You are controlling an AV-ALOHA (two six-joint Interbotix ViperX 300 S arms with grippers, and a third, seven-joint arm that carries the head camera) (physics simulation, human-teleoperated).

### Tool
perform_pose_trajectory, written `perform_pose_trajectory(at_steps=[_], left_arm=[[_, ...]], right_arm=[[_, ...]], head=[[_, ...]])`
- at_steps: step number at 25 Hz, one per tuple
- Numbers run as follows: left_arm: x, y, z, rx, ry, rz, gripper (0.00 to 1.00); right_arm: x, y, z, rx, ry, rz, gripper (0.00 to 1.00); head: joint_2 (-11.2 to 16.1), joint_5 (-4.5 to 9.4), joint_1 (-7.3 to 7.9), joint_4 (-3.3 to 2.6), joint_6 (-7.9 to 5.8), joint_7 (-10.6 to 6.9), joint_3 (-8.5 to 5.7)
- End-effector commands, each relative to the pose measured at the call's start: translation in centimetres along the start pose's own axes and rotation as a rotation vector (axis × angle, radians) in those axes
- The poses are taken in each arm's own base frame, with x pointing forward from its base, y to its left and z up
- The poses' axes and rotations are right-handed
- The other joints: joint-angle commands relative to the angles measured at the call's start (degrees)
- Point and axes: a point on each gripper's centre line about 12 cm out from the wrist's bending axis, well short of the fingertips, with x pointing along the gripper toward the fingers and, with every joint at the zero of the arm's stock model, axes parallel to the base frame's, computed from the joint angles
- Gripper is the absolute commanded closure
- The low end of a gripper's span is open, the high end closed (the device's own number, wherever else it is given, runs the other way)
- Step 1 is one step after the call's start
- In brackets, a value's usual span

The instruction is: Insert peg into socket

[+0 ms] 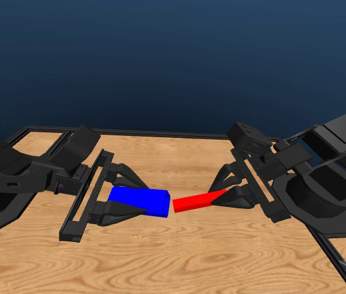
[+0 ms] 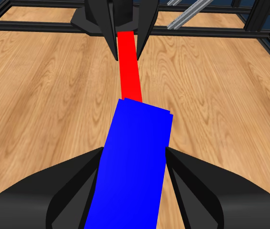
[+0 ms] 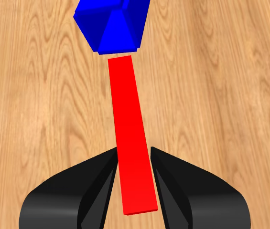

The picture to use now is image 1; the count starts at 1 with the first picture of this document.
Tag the blue hollow socket block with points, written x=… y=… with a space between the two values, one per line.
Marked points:
x=142 y=199

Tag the thin red peg bar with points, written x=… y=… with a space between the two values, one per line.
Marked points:
x=191 y=202

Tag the black table frame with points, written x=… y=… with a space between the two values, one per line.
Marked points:
x=166 y=133

